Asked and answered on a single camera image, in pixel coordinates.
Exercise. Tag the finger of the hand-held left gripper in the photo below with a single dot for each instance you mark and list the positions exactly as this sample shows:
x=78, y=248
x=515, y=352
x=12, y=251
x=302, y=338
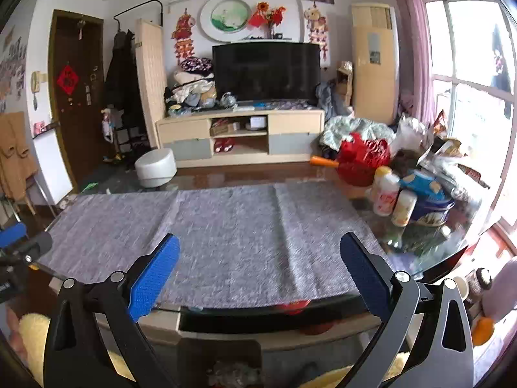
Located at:
x=34, y=244
x=12, y=235

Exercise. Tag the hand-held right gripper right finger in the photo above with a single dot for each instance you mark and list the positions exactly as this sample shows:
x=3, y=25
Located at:
x=363, y=275

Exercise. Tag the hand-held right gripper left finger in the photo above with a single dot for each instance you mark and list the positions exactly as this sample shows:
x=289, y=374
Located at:
x=155, y=275

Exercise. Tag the red heart-shaped tin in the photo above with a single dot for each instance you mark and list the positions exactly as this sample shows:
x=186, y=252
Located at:
x=295, y=306

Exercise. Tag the short white bottle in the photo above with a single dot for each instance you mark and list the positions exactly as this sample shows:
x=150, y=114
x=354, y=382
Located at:
x=404, y=210

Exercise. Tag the white board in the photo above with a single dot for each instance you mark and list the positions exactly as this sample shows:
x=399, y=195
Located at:
x=52, y=165

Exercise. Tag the grey table cloth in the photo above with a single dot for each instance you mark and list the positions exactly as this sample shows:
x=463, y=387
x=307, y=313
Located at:
x=226, y=234

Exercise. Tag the tall white bottle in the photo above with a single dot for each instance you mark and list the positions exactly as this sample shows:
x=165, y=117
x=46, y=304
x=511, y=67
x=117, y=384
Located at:
x=383, y=194

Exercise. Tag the blue round tin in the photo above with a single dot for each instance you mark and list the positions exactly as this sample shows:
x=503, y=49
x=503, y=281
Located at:
x=434, y=212

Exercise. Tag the white mug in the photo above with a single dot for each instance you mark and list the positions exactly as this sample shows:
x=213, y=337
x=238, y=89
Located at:
x=460, y=289

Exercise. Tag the glass coffee table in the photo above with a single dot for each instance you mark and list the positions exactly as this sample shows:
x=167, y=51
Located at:
x=242, y=335

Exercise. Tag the white round stool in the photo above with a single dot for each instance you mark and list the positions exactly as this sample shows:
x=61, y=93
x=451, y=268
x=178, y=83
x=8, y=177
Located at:
x=155, y=167

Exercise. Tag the blue snack package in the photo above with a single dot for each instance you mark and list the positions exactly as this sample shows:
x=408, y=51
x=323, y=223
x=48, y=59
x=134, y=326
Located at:
x=422, y=184

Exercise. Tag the red plastic basket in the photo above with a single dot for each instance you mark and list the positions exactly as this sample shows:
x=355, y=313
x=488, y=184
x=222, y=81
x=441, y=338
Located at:
x=361, y=161

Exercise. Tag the brown wooden door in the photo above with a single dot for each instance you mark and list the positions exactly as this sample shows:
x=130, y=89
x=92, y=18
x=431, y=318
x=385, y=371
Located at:
x=76, y=137

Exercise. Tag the pile of plastic bags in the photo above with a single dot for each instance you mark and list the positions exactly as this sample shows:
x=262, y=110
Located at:
x=444, y=157

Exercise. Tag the green patterned cloth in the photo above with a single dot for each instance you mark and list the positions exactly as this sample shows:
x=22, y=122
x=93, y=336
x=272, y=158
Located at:
x=347, y=131

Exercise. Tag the beige television stand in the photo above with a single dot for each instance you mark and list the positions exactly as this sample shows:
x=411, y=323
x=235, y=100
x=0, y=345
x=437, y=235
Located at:
x=181, y=129

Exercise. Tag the red diamond door decoration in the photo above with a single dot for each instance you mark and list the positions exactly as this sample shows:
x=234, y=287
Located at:
x=67, y=79

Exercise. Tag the black hanging coat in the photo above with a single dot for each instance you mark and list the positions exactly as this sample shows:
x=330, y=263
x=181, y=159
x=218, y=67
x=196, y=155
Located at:
x=121, y=89

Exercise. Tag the small cardboard shelf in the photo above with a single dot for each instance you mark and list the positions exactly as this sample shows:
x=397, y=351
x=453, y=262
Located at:
x=344, y=85

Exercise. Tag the pile of clothes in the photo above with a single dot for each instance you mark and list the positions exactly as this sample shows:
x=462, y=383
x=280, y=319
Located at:
x=194, y=85

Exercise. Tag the beige folding panel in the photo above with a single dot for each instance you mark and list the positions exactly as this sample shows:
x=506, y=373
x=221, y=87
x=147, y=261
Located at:
x=151, y=81

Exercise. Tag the beige standing air conditioner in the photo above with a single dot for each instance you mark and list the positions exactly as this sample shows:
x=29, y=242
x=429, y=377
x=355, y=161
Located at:
x=373, y=81

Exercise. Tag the black flat television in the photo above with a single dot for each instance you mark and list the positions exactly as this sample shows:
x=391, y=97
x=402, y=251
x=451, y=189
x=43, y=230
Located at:
x=266, y=70

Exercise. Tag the pink curtain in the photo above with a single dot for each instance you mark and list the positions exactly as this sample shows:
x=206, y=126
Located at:
x=408, y=40

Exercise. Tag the red hanging fish ornament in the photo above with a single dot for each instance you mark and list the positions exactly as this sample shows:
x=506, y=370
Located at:
x=183, y=36

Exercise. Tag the window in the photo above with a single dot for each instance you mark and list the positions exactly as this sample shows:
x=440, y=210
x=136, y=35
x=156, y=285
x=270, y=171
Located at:
x=464, y=48

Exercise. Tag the red hanging dog ornament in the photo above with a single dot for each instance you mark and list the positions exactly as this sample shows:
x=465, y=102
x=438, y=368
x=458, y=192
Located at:
x=316, y=28

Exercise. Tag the red flower decoration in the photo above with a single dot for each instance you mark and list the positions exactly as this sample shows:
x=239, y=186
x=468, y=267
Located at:
x=268, y=16

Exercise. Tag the wall intercom phone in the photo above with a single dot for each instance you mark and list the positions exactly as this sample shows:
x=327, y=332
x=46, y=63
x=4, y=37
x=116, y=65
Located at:
x=38, y=83

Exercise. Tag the wall photo collage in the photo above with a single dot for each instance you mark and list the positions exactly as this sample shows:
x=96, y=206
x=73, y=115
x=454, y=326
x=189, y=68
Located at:
x=10, y=72

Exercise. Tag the round wall picture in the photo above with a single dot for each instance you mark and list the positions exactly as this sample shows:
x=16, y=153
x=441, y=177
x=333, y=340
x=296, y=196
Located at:
x=227, y=18

